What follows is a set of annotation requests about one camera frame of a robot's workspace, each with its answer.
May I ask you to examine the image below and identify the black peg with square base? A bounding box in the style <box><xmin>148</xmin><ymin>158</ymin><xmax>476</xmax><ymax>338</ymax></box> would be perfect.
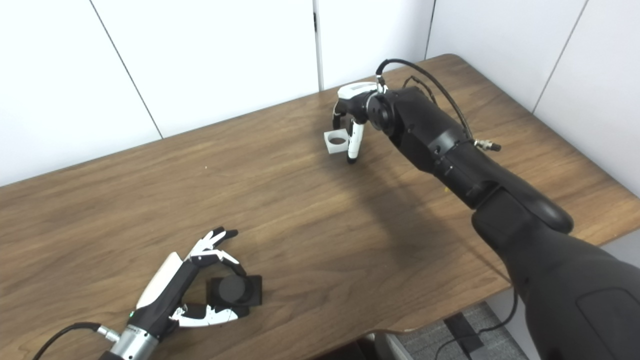
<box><xmin>207</xmin><ymin>274</ymin><xmax>263</xmax><ymax>308</ymax></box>

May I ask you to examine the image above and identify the thin black right wrist wire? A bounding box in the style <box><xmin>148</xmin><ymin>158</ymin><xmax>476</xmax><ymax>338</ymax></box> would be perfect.
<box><xmin>402</xmin><ymin>75</ymin><xmax>437</xmax><ymax>104</ymax></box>

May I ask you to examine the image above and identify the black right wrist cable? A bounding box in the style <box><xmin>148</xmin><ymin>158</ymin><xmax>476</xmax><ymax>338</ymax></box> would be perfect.
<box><xmin>376</xmin><ymin>58</ymin><xmax>502</xmax><ymax>152</ymax></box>

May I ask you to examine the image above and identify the black table foot bar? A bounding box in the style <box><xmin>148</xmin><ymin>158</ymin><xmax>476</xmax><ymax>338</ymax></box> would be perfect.
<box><xmin>444</xmin><ymin>314</ymin><xmax>485</xmax><ymax>353</ymax></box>

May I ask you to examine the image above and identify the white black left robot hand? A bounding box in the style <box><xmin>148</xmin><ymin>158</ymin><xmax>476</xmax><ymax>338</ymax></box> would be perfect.
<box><xmin>131</xmin><ymin>227</ymin><xmax>251</xmax><ymax>338</ymax></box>

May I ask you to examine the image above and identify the black cable on floor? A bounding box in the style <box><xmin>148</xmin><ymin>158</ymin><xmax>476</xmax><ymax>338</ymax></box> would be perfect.
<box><xmin>434</xmin><ymin>287</ymin><xmax>518</xmax><ymax>360</ymax></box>

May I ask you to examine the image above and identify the white square piece with hole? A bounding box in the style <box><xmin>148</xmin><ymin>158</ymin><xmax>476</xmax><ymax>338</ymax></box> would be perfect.
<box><xmin>323</xmin><ymin>128</ymin><xmax>351</xmax><ymax>155</ymax></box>

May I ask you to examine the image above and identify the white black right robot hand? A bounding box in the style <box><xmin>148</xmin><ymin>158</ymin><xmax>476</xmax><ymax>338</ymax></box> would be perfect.
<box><xmin>332</xmin><ymin>82</ymin><xmax>381</xmax><ymax>164</ymax></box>

